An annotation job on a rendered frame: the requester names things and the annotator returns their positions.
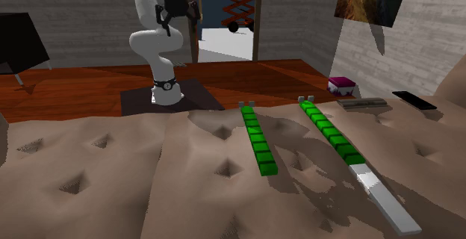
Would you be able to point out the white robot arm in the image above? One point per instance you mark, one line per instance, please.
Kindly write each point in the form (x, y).
(157, 45)

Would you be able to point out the orange scissor lift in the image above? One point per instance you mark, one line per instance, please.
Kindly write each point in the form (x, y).
(238, 1)

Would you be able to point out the black cabinet on legs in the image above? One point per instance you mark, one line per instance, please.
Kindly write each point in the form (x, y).
(20, 43)

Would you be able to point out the magenta and white box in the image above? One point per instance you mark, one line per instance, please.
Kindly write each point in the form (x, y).
(341, 84)

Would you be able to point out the beige tufted sofa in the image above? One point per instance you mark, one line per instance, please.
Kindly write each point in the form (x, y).
(109, 183)

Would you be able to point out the black phone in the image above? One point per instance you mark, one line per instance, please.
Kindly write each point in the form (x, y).
(414, 100)

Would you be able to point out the brown door frame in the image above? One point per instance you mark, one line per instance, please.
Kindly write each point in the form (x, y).
(259, 16)

